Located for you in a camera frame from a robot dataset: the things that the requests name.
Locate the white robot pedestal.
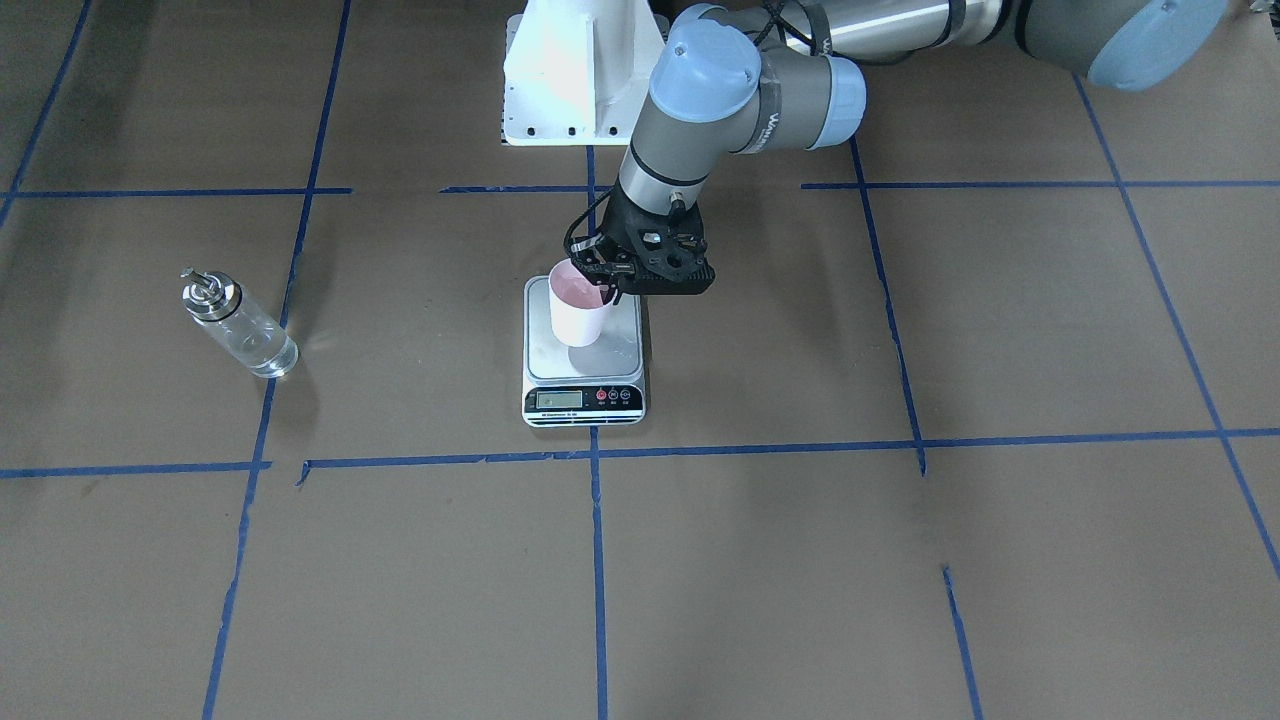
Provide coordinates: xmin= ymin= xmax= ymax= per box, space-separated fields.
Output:
xmin=500 ymin=1 xmax=669 ymax=147

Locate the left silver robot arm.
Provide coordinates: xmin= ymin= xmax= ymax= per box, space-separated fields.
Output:
xmin=564 ymin=1 xmax=1228 ymax=302

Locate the glass sauce bottle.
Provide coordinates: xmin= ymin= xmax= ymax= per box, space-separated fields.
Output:
xmin=180 ymin=266 xmax=300 ymax=379

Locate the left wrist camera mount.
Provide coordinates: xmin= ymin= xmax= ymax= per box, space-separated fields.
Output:
xmin=621 ymin=224 xmax=716 ymax=296

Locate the pink paper cup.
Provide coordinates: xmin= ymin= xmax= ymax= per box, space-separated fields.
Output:
xmin=548 ymin=259 xmax=611 ymax=348

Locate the silver kitchen scale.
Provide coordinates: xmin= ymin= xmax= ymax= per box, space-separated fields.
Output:
xmin=522 ymin=275 xmax=648 ymax=427

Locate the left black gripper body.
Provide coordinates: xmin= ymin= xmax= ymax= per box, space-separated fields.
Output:
xmin=600 ymin=184 xmax=705 ymax=286

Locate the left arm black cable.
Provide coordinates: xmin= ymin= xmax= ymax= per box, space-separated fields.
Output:
xmin=564 ymin=190 xmax=614 ymax=261

